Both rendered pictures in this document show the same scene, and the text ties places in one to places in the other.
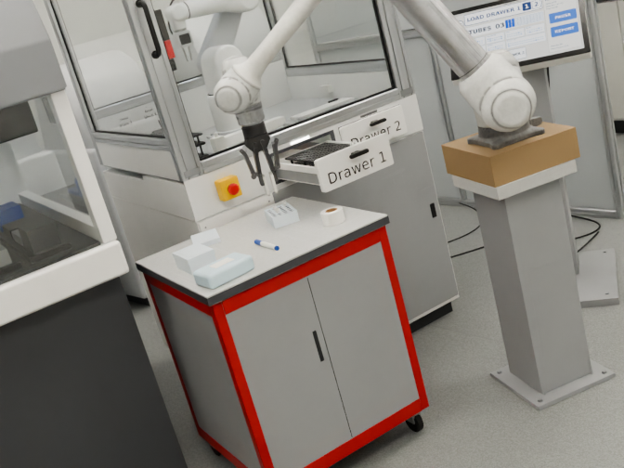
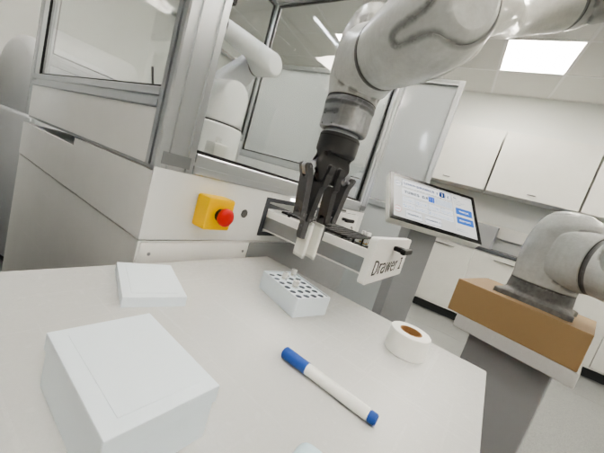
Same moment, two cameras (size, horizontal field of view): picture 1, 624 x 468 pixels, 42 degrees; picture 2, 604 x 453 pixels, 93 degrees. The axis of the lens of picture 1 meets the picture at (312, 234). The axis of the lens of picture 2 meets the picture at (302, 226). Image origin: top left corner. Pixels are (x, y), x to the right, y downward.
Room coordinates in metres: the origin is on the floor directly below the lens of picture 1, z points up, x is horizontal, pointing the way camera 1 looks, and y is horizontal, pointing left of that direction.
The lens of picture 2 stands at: (2.09, 0.37, 0.99)
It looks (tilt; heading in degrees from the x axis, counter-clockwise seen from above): 8 degrees down; 331
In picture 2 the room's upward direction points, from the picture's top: 17 degrees clockwise
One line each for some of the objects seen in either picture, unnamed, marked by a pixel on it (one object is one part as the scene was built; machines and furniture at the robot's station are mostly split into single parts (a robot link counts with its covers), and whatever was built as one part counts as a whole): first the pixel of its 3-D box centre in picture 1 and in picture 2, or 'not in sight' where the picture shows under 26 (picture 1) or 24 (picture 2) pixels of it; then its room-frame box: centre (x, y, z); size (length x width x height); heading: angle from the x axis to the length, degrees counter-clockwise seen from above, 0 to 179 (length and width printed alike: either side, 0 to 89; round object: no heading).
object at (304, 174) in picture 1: (322, 161); (321, 235); (2.81, -0.10, 0.86); 0.40 x 0.26 x 0.06; 27
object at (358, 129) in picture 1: (373, 130); (339, 225); (3.06, -0.33, 0.87); 0.29 x 0.02 x 0.11; 117
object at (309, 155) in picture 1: (323, 160); (324, 234); (2.80, -0.11, 0.87); 0.22 x 0.18 x 0.06; 27
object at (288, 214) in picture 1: (281, 215); (293, 291); (2.57, 0.08, 0.78); 0.12 x 0.08 x 0.04; 12
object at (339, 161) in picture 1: (355, 162); (387, 258); (2.63, -0.20, 0.87); 0.29 x 0.02 x 0.11; 117
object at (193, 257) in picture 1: (195, 258); (127, 385); (2.34, 0.36, 0.79); 0.13 x 0.09 x 0.05; 26
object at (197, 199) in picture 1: (254, 148); (213, 186); (3.36, 0.14, 0.87); 1.02 x 0.95 x 0.14; 117
